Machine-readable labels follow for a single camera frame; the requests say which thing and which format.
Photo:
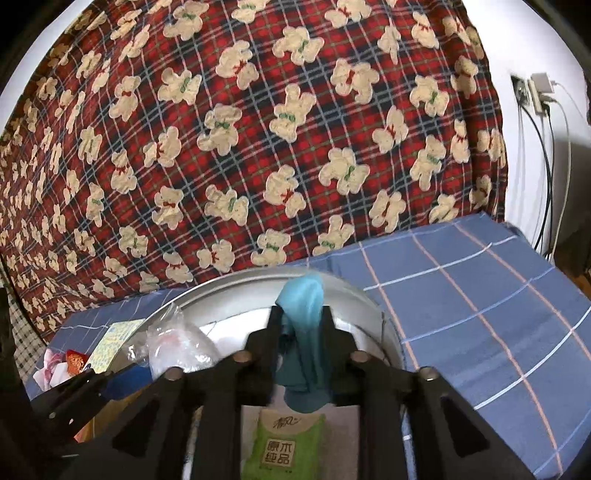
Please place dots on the red plaid bear print blanket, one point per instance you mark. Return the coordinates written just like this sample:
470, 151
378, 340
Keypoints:
231, 138

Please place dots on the white pink knitted cloth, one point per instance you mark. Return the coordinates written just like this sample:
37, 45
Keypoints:
48, 374

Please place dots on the green cream checkered cloth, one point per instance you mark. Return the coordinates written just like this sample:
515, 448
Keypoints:
27, 341

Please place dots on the round metal tin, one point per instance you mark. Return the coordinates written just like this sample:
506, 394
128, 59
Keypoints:
240, 300

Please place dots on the blue plaid bed sheet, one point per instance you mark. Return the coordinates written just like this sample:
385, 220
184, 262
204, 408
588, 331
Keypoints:
461, 300

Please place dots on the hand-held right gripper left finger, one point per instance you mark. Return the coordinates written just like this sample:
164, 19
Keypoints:
194, 415

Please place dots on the wooden furniture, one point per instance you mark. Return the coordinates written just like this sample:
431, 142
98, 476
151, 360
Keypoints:
572, 258

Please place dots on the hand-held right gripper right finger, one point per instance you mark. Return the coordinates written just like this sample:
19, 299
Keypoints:
397, 415

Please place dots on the clear plastic bag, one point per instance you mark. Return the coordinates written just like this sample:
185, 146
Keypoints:
180, 341

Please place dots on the teal cloth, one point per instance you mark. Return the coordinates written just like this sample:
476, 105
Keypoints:
302, 323

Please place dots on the red gold pouch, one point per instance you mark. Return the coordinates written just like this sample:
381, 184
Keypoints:
76, 362

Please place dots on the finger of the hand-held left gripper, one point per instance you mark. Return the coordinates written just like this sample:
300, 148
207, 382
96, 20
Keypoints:
74, 401

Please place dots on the green tissue packet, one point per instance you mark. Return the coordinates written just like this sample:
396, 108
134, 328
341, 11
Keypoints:
281, 443

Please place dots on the wall socket with plugs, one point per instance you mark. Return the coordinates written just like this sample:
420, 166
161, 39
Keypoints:
541, 90

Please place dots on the yellow patterned tissue box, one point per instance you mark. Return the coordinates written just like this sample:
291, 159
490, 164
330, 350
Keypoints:
115, 337

